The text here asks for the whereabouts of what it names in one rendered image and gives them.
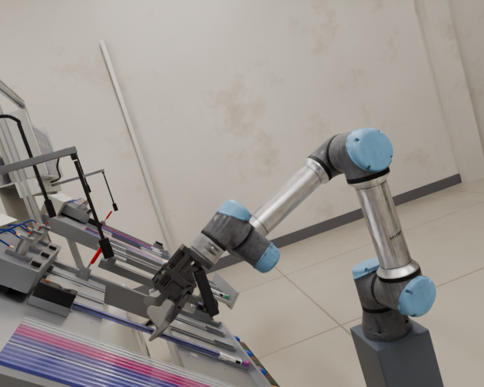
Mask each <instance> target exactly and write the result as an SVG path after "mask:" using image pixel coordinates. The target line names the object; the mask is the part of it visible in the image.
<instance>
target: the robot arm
mask: <svg viewBox="0 0 484 387"><path fill-rule="evenodd" d="M392 156H393V146H392V144H391V142H390V139H389V138H388V137H387V136H386V135H385V134H384V133H383V132H382V131H379V130H377V129H375V128H359V129H356V130H354V131H349V132H346V133H342V134H336V135H333V136H332V137H330V138H329V139H327V140H326V141H324V142H323V143H322V144H321V145H320V146H319V147H318V148H317V149H316V150H315V151H314V152H313V153H312V154H311V155H310V156H309V157H307V158H306V159H305V160H304V162H303V166H302V167H301V168H300V169H299V170H298V171H297V172H296V173H295V174H294V175H293V176H292V177H291V178H290V179H289V180H287V181H286V182H285V183H284V184H283V185H282V186H281V187H280V188H279V189H278V190H276V191H275V192H274V193H273V194H272V195H271V196H270V197H269V198H267V199H266V200H265V201H264V202H263V203H262V204H261V205H260V206H259V207H258V208H257V209H256V210H255V211H254V212H253V213H250V212H249V211H248V210H247V208H245V207H244V206H243V205H241V204H240V203H238V202H237V201H236V200H232V199H229V200H227V201H226V202H225V203H224V204H223V205H222V206H221V207H220V208H219V210H217V211H216V213H215V214H214V216H213V217H212V218H211V220H210V221H209V222H208V223H207V225H206V226H205V227H204V229H203V230H202V231H201V232H200V233H199V234H198V235H197V237H196V238H195V239H194V241H193V242H192V243H191V248H190V247H189V248H187V247H186V246H185V245H184V244H181V246H180V247H179V248H178V250H177V251H176V252H175V253H174V255H173V256H172V257H171V258H170V259H169V260H168V262H167V263H166V262H165V263H164V265H163V266H162V267H161V268H160V269H159V270H158V272H157V273H156V274H155V275H154V277H153V278H152V280H153V284H154V288H156V289H157V290H159V292H160V293H161V294H160V295H159V296H157V297H154V296H146V297H144V303H145V305H146V306H147V307H148V309H147V311H146V313H147V316H148V318H149V320H148V321H147V322H146V323H145V325H146V326H149V325H152V324H154V325H155V326H156V329H155V331H153V333H152V334H151V336H150V338H149V339H148V340H149V341H150V342H151V341H152V340H154V339H156V338H157V337H159V336H160V335H161V334H162V333H163V332H164V330H165V329H166V328H167V327H169V325H170V324H171V323H172V322H173V321H174V319H175V318H176V317H177V315H178V314H179V313H180V311H181V310H182V309H183V307H184V305H185V304H186V302H187V301H188V300H189V298H190V297H191V295H192V293H193V292H194V288H196V287H197V286H198V289H199V290H200V293H201V297H202V299H203V301H204V303H203V307H204V310H205V311H206V312H207V313H208V314H209V316H210V317H213V316H216V315H218V314H219V309H218V301H217V300H216V299H215V298H214V295H213V293H212V290H211V286H210V284H209V282H208V279H207V276H206V273H205V271H204V269H203V268H202V266H204V267H206V268H207V269H208V270H210V268H211V267H212V265H211V264H215V263H216V262H217V261H218V260H219V259H220V257H221V256H222V255H223V253H224V252H225V251H227V252H228V253H229V254H230V255H232V256H236V257H238V258H240V259H242V260H244V261H246V262H248V263H249V264H250V265H251V266H252V267H253V268H254V269H256V270H258V271H259V272H261V273H267V272H269V271H271V270H272V269H273V268H274V267H275V266H276V264H277V262H278V261H279V258H280V251H279V250H278V249H277V248H276V247H275V246H274V244H273V243H271V242H270V241H269V240H268V239H267V238H266V236H267V235H268V234H269V233H270V232H271V231H272V230H273V229H274V228H275V227H276V226H277V225H278V224H280V223H281V222H282V221H283V220H284V219H285V218H286V217H287V216H288V215H289V214H290V213H291V212H292V211H293V210H295V209H296V208H297V207H298V206H299V205H300V204H301V203H302V202H303V201H304V200H305V199H306V198H307V197H308V196H309V195H311V194H312V192H314V191H315V189H317V188H318V187H319V186H320V185H321V184H327V183H328V182H329V181H330V180H331V179H332V178H334V177H336V176H338V175H340V174H344V175H345V177H346V182H347V184H348V185H350V186H351V187H354V188H355V189H356V194H357V196H358V199H359V202H360V206H361V208H362V211H363V215H364V217H365V221H366V225H367V227H368V230H369V232H370V236H371V239H372V241H373V246H374V249H375V251H376V255H377V258H373V259H370V260H365V261H363V262H361V263H358V264H357V265H355V267H354V268H353V269H352V273H353V280H354V282H355V285H356V290H357V292H358V296H359V298H360V303H361V306H362V309H363V316H362V330H363V334H364V336H365V337H366V338H368V339H370V340H373V341H377V342H389V341H393V340H397V339H401V338H403V337H404V336H406V335H407V334H408V333H409V332H410V331H411V329H412V324H411V322H410V318H409V316H411V317H420V316H423V315H425V314H426V313H427V312H429V310H430V309H431V308H432V306H433V303H434V302H435V299H436V286H435V284H434V282H433V281H432V280H431V279H430V278H429V277H427V276H423V275H422V271H421V269H420V266H419V263H418V262H417V261H415V260H413V259H411V256H410V254H409V249H408V246H407V244H406V240H405V237H404V234H403V230H402V227H401V224H400V221H399V217H398V215H397V212H396V208H395V205H394V202H393V198H392V195H391V193H390V189H389V185H388V183H387V180H386V179H387V177H388V175H389V173H390V168H389V165H390V163H391V161H392V159H391V158H392ZM192 262H194V264H193V265H191V263H192ZM193 274H194V276H193ZM194 278H195V280H196V282H197V284H196V282H195V280H194Z"/></svg>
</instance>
